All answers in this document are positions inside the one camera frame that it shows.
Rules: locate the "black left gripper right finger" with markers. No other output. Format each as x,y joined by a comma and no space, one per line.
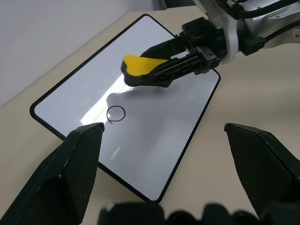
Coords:
264,168

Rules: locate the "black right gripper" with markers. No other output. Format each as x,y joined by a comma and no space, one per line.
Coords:
204,35

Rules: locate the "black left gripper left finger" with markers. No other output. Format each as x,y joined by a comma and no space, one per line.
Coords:
58,178

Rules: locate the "yellow and black eraser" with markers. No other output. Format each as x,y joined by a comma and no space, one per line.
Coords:
138,65

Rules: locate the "black-framed whiteboard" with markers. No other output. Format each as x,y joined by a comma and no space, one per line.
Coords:
152,140

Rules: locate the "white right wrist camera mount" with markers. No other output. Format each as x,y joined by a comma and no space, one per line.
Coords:
230,37

